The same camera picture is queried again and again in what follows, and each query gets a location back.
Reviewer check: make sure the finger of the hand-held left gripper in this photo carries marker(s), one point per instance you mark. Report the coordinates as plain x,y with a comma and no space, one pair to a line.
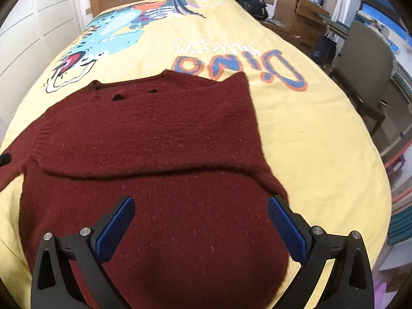
4,160

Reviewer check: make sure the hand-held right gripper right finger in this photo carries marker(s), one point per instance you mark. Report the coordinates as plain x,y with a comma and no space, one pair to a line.
286,228

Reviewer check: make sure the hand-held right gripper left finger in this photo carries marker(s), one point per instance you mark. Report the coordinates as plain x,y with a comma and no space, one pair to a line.
114,228

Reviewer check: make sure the maroon knit sweater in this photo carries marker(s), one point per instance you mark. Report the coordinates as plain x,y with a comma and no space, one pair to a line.
161,135

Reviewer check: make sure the yellow printed blanket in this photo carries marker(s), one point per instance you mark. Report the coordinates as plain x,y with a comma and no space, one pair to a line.
305,109

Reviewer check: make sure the white wardrobe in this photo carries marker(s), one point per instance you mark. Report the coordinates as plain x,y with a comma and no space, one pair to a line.
32,38

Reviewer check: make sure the pink stool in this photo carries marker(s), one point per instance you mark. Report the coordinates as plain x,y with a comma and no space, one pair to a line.
394,164

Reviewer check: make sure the dark blue bag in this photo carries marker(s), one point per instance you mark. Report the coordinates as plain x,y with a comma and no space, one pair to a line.
325,50

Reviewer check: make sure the grey chair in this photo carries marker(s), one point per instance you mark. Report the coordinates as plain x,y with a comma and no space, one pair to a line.
363,58

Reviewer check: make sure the wooden drawer cabinet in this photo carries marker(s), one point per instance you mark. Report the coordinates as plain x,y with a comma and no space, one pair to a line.
289,13

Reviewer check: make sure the black backpack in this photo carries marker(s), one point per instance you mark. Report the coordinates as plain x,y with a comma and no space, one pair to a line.
251,0

